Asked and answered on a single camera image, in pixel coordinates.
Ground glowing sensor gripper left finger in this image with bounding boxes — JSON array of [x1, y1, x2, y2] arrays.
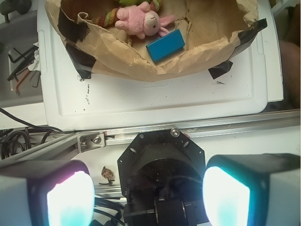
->
[[0, 160, 95, 226]]

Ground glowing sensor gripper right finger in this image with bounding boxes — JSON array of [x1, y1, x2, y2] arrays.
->
[[202, 153, 301, 226]]

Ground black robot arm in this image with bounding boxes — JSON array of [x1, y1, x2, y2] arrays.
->
[[0, 153, 301, 226]]

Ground blue rectangular block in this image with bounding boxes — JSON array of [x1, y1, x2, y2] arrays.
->
[[146, 29, 185, 63]]

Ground white plastic tray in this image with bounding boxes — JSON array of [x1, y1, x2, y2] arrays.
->
[[37, 0, 283, 130]]

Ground black hex keys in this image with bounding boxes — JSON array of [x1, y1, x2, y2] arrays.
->
[[7, 45, 39, 96]]

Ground brown paper bag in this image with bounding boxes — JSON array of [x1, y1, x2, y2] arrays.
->
[[45, 0, 267, 82]]

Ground pink plush bunny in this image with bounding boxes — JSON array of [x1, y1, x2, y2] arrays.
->
[[115, 1, 176, 40]]

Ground aluminium extrusion rail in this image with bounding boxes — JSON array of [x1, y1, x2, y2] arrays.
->
[[1, 109, 301, 164]]

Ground metal corner bracket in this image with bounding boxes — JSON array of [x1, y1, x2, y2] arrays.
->
[[77, 132, 105, 153]]

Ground black cable bundle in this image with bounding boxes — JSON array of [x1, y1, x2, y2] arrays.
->
[[0, 107, 71, 161]]

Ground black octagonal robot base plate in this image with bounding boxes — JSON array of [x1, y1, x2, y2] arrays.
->
[[117, 129, 206, 197]]

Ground multicolour braided rope toy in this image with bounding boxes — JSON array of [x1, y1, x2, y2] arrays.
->
[[91, 0, 162, 28]]

